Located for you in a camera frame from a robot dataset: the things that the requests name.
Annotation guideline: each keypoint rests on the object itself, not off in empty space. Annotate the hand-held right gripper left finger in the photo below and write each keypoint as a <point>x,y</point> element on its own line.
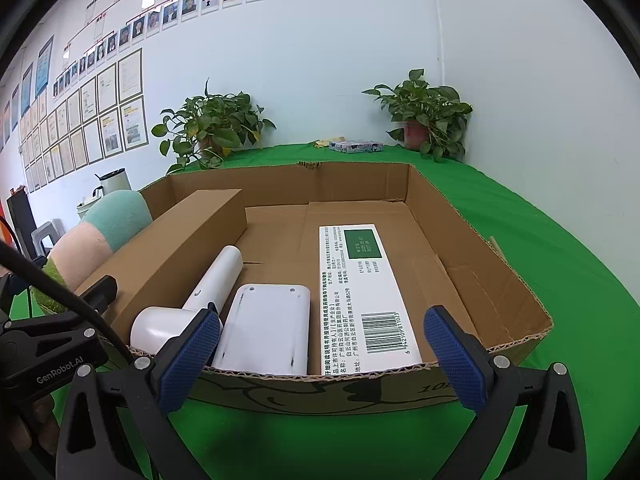
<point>192,360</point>

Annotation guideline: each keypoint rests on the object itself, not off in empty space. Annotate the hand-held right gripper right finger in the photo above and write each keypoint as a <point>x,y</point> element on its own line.
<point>452,360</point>

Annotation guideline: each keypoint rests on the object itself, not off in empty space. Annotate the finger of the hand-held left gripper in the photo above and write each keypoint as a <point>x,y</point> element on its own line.
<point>100,292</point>
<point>20,285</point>

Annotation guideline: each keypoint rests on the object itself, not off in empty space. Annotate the white hair dryer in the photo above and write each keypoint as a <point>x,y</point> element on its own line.
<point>160,330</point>

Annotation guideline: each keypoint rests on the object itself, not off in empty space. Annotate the white plastic device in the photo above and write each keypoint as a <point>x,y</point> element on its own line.
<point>265,325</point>

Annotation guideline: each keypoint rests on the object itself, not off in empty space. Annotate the long brown cardboard box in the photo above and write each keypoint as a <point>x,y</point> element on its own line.
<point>190,230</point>

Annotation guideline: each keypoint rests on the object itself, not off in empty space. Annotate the white and green medicine box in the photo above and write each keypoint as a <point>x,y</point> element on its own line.
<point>360,300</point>

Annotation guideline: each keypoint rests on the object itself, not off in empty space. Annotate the large cardboard box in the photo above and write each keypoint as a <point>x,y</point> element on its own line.
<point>450,240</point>

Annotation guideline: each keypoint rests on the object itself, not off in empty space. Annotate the person's left hand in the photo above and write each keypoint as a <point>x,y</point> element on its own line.
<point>45,425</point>

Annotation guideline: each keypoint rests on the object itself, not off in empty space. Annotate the grey plastic stool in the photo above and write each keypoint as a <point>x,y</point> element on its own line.
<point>47,232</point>

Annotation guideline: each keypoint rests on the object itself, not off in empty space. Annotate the black cabinet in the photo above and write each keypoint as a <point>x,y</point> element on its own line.
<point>20,220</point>

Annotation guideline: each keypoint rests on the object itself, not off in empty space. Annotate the person's arm pastel sleeve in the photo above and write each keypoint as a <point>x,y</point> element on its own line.
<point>120,215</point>

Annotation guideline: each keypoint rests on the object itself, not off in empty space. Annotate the white green-patterned cup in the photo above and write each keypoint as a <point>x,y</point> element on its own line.
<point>85,209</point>

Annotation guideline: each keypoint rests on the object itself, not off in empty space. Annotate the white kettle with black lid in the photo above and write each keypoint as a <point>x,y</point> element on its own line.
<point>115,182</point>

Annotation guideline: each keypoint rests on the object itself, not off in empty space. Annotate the bushy potted plant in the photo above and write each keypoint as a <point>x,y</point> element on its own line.
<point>210,120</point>

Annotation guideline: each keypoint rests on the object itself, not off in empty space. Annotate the patterned tissue packet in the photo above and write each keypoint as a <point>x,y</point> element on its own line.
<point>355,146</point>

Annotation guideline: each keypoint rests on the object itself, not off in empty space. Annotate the yellow packet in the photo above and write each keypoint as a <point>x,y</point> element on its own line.
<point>325,143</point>

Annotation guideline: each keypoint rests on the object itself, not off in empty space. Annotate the potted plant in red pot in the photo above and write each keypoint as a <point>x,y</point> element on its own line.
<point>430,105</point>

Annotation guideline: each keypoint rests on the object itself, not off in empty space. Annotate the blue wall poster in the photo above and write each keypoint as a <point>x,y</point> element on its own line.
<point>45,65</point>
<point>26,90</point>
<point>15,107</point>

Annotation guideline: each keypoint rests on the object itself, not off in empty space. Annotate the wall of framed certificates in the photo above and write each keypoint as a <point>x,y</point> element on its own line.
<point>115,110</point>

